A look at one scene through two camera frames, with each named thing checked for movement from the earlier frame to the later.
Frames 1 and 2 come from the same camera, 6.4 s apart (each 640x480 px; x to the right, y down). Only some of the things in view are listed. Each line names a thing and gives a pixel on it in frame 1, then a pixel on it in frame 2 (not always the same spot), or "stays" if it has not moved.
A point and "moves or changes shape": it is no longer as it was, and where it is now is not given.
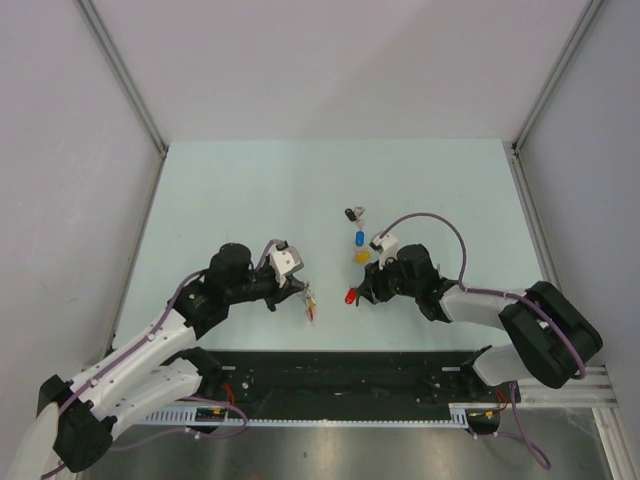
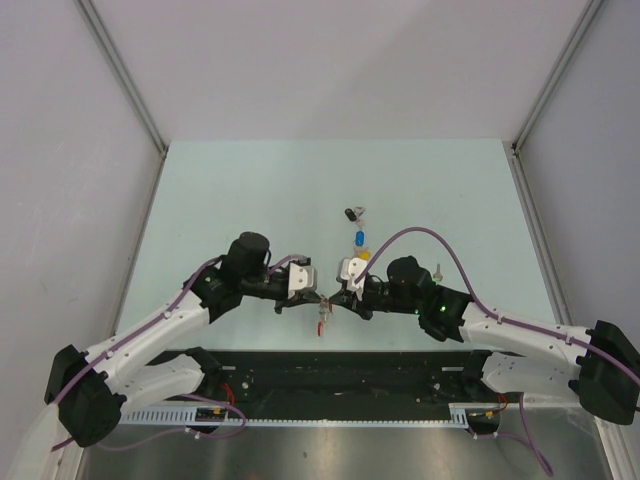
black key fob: [351, 215] stays
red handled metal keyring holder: [310, 301] moves or changes shape
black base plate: [410, 379] stays
